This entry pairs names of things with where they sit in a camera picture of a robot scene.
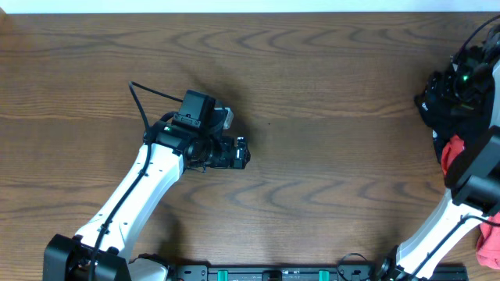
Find left black cable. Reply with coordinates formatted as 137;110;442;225
87;80;184;281

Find red printed shirt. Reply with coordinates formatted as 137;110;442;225
440;134;500;270

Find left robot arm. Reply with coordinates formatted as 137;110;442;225
42;91;251;280

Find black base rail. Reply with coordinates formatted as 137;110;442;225
167;263;470;281

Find black polo shirt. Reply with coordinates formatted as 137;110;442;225
414;46;499;162

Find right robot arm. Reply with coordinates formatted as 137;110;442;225
376;26;499;280

